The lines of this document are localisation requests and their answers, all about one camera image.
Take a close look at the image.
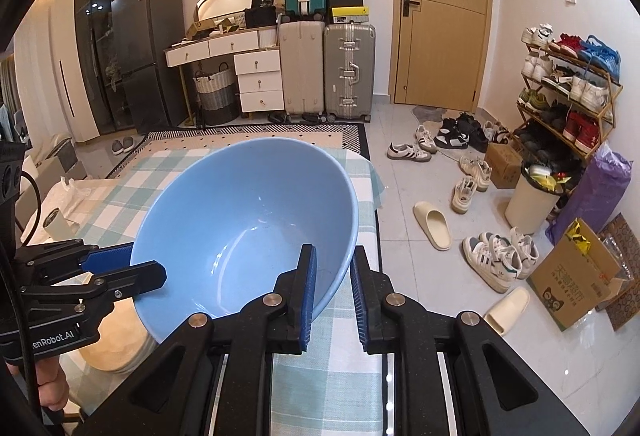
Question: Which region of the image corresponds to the brown patterned paper bag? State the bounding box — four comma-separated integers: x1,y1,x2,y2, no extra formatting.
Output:
597,213,640,332

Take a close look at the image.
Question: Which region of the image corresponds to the black grey high-top shoe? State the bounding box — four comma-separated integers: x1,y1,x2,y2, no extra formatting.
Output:
434,118,471,151

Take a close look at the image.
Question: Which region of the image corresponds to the wooden door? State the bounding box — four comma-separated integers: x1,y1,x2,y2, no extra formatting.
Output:
390,0,496,114

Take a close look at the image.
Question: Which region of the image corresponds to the white wardrobe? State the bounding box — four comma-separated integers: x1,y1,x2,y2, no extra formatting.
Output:
15,0,98,144

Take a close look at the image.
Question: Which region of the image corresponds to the silver suitcase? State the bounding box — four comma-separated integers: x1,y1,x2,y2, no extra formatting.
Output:
322,23,377,121

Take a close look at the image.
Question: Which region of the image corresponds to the beige slide sandal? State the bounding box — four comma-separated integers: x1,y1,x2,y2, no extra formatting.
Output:
484,287,531,334
412,201,453,251

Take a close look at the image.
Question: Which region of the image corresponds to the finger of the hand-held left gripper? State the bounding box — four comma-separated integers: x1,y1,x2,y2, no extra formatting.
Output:
22,261,169,313
14,238,136,290

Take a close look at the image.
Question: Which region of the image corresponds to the blue plastic bowl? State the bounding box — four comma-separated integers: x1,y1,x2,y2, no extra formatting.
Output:
129,137,360,346

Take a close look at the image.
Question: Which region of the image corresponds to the grey door mat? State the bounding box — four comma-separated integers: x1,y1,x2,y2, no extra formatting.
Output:
411,104,448,124

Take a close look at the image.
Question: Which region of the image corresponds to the white tumbler cup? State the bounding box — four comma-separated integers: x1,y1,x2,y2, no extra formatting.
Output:
42,211,73,239

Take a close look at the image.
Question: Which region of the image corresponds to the brown cardboard box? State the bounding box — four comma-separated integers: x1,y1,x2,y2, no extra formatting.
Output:
482,142,523,189

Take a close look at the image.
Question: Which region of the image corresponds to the purple bag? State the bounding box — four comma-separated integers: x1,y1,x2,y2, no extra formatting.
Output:
545,143,633,247

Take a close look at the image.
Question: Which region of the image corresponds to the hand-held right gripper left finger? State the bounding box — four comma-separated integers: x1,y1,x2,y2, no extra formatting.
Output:
92,243,318,436

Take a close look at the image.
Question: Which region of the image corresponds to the gold shoe rack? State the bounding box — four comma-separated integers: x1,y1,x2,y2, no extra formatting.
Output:
515,23,623,161

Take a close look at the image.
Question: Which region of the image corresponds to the dark glass cabinet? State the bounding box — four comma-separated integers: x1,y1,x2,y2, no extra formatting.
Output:
75,0,148,137

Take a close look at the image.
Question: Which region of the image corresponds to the white trash bin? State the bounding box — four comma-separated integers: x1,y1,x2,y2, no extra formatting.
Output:
505,161,561,237

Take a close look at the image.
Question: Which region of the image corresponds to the white green sneaker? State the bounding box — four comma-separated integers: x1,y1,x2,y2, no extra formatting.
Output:
462,236,511,294
492,227,540,279

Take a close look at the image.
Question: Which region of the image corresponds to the dark grey refrigerator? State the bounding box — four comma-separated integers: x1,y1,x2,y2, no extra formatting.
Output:
111,0,188,134

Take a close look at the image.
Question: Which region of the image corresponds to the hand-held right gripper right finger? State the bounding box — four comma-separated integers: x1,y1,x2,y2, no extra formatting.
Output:
350,246,591,436

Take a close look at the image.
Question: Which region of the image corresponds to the black bag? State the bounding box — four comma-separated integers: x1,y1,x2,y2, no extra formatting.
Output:
245,0,278,29

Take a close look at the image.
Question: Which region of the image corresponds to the black cable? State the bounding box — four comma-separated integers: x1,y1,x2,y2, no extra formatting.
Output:
17,168,46,417

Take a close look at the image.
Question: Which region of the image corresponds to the white plastic bag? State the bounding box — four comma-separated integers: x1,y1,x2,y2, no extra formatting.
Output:
47,176,88,237

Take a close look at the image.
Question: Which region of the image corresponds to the cream sneaker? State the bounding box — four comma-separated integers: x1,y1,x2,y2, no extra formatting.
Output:
451,176,478,215
459,156,493,191

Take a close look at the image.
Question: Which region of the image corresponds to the white black striped sneaker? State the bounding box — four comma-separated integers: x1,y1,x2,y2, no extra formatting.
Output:
414,125,443,151
386,142,432,164

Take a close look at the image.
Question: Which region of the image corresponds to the teal plaid tablecloth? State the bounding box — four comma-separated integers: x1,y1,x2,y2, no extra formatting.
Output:
75,136,386,436

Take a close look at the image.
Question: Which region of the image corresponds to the grey woven laundry basket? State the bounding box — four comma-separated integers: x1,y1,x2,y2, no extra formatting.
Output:
192,70,240,127

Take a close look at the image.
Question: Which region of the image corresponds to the person's left hand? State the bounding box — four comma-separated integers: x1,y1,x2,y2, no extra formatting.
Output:
7,356,71,412

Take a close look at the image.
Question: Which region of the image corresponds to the beige suitcase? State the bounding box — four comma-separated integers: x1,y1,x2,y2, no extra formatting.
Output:
277,20,326,121

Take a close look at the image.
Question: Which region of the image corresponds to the cream yellow plate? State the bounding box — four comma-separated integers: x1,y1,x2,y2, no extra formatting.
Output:
78,298,151,368

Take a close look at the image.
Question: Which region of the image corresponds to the large cardboard box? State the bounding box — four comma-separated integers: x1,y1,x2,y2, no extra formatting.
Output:
527,218,623,332

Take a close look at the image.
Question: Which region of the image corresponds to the white drawer dresser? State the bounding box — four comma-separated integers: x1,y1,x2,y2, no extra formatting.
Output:
165,23,286,117

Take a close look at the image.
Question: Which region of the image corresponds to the beige checked cloth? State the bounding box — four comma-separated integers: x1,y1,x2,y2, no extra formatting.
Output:
30,176,131,247

